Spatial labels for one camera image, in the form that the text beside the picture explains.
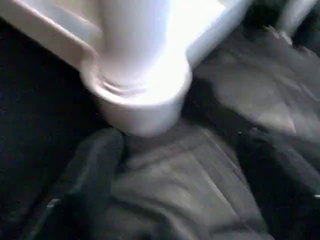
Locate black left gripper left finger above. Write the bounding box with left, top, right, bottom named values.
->
left=22, top=127, right=126, bottom=240

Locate white plastic table leg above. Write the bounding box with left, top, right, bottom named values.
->
left=275, top=0, right=320, bottom=38
left=97, top=0, right=191, bottom=97

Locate white plastic table top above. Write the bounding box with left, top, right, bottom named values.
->
left=0, top=0, right=253, bottom=138

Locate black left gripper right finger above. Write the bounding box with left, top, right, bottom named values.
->
left=235, top=129, right=320, bottom=240

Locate black work mat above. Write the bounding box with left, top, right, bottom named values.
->
left=0, top=20, right=320, bottom=240

